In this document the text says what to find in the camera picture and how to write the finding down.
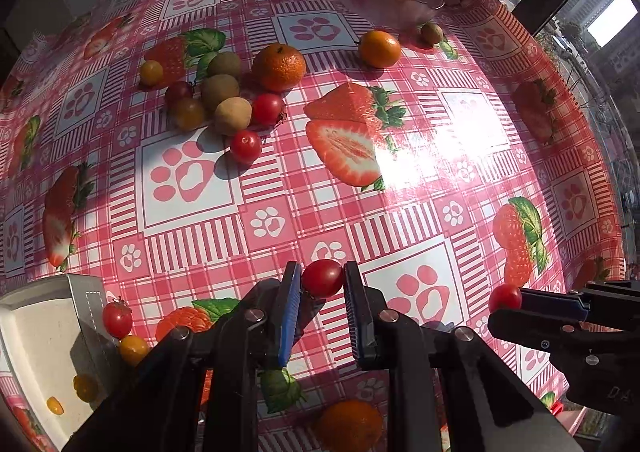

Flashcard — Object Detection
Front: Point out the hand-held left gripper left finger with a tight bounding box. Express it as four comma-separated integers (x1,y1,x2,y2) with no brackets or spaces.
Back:
62,261,306,452

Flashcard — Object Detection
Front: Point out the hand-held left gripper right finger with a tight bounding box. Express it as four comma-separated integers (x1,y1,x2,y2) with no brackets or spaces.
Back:
343,260,584,452

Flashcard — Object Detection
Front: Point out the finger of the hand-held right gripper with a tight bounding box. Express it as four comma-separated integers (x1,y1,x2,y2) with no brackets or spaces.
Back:
487,311,640,369
517,281,640,329

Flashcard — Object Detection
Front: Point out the white plastic tray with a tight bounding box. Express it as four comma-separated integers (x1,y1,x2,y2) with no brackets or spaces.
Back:
0,273,123,452

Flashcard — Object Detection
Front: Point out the pink strawberry printed tablecloth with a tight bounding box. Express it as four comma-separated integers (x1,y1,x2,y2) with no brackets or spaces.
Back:
0,0,628,452

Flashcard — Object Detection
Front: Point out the brown kiwi fruit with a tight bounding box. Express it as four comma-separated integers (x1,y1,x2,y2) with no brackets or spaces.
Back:
214,98,252,136
419,22,445,46
201,74,241,112
206,52,243,81

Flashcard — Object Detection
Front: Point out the dark red cherry tomato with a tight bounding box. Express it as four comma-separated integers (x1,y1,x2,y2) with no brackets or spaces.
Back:
165,80,194,105

